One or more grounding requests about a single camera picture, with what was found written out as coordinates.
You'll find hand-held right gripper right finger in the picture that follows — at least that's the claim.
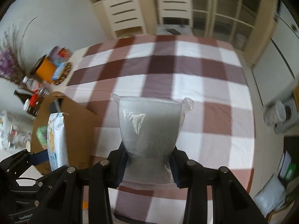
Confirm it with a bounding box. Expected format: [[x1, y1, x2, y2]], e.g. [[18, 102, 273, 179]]
[[170, 149, 267, 224]]

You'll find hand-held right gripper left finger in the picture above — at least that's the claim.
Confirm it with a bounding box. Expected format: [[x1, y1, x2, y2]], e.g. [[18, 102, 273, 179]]
[[41, 148, 129, 224]]

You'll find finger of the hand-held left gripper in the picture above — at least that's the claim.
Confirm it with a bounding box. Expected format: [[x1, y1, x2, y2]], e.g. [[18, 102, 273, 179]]
[[0, 149, 50, 172]]

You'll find green printed box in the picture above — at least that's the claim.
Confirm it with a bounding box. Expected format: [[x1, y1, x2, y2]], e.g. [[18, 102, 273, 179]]
[[36, 125, 49, 150]]

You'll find white blue snack packet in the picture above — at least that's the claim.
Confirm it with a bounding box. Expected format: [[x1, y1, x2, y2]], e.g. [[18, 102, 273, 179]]
[[47, 112, 70, 172]]

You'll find brown cardboard box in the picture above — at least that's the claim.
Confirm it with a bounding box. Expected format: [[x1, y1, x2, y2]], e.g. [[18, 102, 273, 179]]
[[30, 91, 101, 175]]

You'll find clear plastic packet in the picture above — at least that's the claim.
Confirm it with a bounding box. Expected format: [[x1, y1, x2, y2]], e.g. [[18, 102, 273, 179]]
[[112, 93, 195, 187]]

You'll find orange container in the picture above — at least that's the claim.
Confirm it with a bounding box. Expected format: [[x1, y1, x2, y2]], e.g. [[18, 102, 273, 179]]
[[35, 57, 58, 83]]

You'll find white lid jar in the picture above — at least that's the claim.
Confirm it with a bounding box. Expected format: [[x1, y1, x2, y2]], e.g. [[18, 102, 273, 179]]
[[23, 98, 35, 113]]

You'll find dark glass bottle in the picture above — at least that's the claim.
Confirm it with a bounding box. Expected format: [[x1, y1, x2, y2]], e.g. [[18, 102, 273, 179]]
[[14, 90, 31, 101]]

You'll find pale blue plastic bag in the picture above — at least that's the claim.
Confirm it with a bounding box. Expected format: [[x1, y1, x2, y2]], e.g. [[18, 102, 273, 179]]
[[254, 176, 288, 216]]

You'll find red label water bottle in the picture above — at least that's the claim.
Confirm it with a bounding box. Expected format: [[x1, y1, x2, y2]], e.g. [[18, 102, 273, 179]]
[[22, 76, 47, 91]]

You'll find blue tissue box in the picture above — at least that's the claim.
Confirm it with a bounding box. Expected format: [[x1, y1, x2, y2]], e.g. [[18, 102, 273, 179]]
[[51, 62, 67, 81]]

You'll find brown woven trivet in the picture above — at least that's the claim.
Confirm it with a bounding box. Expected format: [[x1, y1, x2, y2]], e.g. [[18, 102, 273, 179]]
[[53, 62, 73, 84]]

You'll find green white carton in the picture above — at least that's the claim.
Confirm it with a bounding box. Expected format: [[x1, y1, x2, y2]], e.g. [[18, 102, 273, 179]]
[[279, 161, 295, 185]]

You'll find dried flower bunch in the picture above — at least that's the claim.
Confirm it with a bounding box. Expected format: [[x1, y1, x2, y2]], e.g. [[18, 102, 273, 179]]
[[0, 16, 39, 82]]

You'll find purple cup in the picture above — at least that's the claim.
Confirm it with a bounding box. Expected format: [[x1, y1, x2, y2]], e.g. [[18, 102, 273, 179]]
[[50, 47, 61, 61]]

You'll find grey plastic stool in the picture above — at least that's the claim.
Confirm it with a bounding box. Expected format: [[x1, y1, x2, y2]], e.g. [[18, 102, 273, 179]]
[[263, 98, 299, 134]]

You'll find brown white checkered tablecloth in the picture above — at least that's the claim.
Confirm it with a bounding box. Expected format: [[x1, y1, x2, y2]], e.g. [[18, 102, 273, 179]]
[[63, 34, 256, 223]]

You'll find grey patterned seat cushion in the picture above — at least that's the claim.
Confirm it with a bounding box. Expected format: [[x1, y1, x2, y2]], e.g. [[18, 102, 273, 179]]
[[155, 24, 194, 36]]

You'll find white slatted chair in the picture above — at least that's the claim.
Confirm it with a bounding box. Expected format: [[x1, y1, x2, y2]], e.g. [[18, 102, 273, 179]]
[[103, 0, 146, 39], [155, 0, 194, 27]]

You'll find glass door cabinet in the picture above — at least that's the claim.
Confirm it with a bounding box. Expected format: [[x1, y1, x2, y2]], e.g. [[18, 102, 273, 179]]
[[82, 0, 279, 61]]

